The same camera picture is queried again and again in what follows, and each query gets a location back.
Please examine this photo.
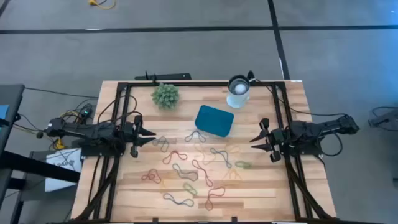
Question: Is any brown rubber band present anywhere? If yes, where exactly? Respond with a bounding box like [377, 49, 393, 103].
[152, 136, 170, 153]

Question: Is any long black cable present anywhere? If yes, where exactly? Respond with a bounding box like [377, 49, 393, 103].
[253, 78, 348, 117]

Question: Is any white paper sheet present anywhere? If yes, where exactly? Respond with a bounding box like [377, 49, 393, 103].
[45, 147, 83, 192]

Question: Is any green succulent plant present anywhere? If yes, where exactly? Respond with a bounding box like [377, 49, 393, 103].
[150, 82, 181, 110]

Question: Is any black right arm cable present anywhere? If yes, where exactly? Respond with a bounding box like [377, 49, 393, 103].
[320, 129, 343, 157]

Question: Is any yellow floor cable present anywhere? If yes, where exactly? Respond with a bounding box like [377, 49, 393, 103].
[88, 0, 116, 10]

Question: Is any gray rubber band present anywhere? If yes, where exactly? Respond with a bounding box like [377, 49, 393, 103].
[172, 162, 199, 182]

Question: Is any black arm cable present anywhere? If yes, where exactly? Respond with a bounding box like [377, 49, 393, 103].
[320, 129, 343, 157]
[97, 94, 138, 125]

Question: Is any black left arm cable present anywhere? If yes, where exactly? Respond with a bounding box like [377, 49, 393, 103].
[97, 94, 138, 125]

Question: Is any dark red rubber band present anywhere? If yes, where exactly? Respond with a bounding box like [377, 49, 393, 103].
[141, 169, 162, 185]

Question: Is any black side desk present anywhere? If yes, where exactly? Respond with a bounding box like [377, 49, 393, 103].
[0, 83, 81, 224]

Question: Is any white cup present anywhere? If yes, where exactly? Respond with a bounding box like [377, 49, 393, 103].
[226, 74, 251, 110]

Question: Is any teal rubber band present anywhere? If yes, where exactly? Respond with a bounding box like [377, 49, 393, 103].
[210, 147, 233, 169]

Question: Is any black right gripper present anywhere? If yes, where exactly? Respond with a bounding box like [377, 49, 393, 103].
[249, 118, 292, 163]

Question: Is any black mounting bar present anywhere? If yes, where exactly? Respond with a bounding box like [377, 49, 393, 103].
[134, 70, 192, 81]

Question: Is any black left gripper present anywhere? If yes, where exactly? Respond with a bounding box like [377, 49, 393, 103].
[123, 114, 157, 159]

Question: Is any teal plastic bin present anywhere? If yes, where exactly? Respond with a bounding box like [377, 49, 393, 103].
[194, 105, 235, 138]

